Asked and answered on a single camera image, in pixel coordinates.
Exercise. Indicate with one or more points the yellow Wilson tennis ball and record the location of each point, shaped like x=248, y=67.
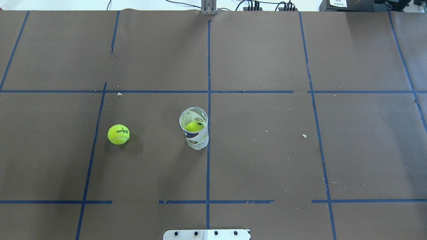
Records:
x=118, y=134

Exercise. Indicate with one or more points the tennis ball inside can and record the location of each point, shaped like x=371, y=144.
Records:
x=194, y=126

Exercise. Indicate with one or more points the clear Wilson ball can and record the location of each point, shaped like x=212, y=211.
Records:
x=198, y=140

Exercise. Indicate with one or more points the black desktop computer box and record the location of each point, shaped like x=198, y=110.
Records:
x=352, y=6

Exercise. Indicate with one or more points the aluminium frame post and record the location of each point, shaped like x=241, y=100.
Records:
x=209, y=7

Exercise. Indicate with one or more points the white camera post base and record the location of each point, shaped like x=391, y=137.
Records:
x=207, y=234

